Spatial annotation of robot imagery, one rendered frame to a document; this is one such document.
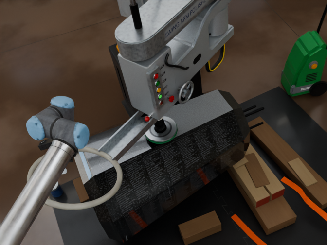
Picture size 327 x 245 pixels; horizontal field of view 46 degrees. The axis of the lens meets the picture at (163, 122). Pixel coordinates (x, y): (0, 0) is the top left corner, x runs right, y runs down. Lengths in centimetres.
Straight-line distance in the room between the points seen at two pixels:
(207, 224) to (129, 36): 159
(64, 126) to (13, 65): 357
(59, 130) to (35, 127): 10
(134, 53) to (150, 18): 22
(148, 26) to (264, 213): 169
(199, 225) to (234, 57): 205
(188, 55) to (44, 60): 283
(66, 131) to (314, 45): 261
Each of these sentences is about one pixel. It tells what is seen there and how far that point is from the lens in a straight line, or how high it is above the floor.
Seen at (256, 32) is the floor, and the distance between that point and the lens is 463.
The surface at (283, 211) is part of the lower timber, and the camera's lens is 304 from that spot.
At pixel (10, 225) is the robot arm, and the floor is 175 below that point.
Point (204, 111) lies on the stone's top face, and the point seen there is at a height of 80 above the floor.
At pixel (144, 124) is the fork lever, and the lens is 233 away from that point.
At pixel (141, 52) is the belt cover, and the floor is 161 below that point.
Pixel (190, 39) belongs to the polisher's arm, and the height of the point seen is 140.
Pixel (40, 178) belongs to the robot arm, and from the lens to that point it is 136.
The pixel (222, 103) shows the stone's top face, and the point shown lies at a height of 80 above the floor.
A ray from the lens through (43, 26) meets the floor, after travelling 542.
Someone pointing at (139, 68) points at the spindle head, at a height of 150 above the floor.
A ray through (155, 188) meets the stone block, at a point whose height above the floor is 62.
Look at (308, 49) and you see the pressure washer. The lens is 359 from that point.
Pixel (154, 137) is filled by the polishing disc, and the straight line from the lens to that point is 250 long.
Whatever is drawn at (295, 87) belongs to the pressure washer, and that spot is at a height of 15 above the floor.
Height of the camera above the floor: 282
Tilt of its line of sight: 49 degrees down
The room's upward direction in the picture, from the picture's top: 12 degrees counter-clockwise
